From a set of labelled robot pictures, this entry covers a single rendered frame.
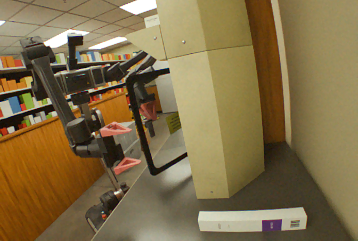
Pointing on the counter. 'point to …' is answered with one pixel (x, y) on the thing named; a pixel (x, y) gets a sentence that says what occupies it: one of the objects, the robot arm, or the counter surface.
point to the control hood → (149, 41)
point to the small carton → (152, 21)
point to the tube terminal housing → (212, 77)
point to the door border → (140, 118)
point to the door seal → (141, 122)
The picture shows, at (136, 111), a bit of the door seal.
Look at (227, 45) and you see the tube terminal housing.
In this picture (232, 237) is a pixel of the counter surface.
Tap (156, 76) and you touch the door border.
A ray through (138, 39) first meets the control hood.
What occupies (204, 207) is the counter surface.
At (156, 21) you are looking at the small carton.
